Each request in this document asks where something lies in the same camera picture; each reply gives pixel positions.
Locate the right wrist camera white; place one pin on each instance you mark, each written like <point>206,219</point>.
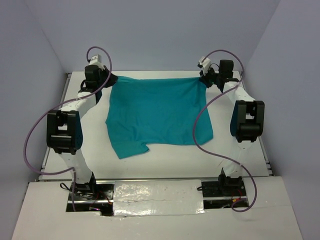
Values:
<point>204,64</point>

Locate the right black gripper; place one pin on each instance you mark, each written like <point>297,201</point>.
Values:
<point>204,79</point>

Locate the metal base rail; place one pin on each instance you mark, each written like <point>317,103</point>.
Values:
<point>103,200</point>

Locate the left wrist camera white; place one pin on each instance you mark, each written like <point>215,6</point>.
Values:
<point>96,60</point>

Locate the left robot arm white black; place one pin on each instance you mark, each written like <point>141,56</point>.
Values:
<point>64,132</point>

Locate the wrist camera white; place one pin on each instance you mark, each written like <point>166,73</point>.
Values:
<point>96,60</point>
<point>204,64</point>

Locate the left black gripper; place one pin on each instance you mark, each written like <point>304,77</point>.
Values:
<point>111,80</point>

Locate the silver tape patch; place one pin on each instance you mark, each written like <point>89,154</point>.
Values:
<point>157,198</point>

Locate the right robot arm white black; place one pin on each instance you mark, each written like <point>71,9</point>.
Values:
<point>246,125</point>

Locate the teal t shirt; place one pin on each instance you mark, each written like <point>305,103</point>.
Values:
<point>157,111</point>

